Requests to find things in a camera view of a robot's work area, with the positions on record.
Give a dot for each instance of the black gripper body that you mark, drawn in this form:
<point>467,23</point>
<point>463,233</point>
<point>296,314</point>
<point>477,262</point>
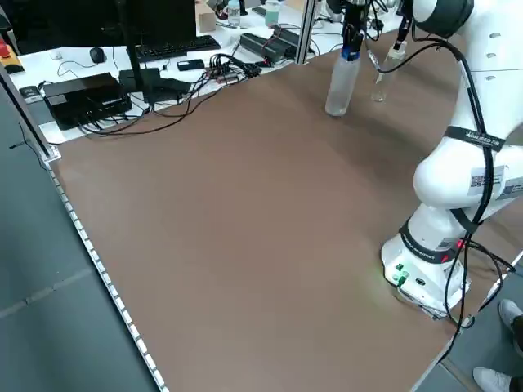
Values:
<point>407,20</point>
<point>356,18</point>

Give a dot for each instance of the clear condiment bottle white cap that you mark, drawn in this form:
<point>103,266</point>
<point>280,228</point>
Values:
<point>384,77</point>

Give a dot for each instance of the clear drink bottle blue cap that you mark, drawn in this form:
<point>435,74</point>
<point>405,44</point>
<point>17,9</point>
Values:
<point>342,85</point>

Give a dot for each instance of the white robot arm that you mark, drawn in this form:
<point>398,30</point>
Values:
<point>445,188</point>

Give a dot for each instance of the small clear plastic bottle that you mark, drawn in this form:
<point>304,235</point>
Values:
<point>234,12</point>

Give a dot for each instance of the black power supply unit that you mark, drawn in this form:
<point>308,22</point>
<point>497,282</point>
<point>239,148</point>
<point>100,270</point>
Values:
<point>286,38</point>
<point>255,47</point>

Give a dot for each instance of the teal plastic jar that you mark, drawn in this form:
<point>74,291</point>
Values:
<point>273,14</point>

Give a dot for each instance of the black usb hub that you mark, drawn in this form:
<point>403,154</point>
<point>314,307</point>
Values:
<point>229,69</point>

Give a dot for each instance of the cardboard box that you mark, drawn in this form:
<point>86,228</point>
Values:
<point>205,17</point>

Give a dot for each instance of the black phone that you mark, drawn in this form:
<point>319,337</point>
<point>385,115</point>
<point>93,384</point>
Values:
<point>190,64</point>

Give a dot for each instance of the black keyboard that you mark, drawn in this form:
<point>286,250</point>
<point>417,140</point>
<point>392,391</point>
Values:
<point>180,47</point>

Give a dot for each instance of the black computer mouse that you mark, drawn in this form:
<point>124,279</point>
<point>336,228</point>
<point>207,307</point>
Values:
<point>97,54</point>

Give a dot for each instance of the black computer monitor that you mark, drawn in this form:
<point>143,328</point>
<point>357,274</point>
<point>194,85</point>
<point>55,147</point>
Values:
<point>81,20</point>

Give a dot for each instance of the black docking box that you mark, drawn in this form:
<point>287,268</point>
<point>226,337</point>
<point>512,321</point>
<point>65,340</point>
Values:
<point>86,100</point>

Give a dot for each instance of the person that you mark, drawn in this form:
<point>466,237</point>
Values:
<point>510,322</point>

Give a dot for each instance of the red emergency stop button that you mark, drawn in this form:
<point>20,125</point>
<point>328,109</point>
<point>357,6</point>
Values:
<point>9,57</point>

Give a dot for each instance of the aluminium camera post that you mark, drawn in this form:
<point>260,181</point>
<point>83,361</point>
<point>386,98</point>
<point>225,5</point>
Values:
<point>306,32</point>

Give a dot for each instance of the aluminium frame post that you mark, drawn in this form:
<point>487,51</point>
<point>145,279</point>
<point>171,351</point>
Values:
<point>28,118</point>

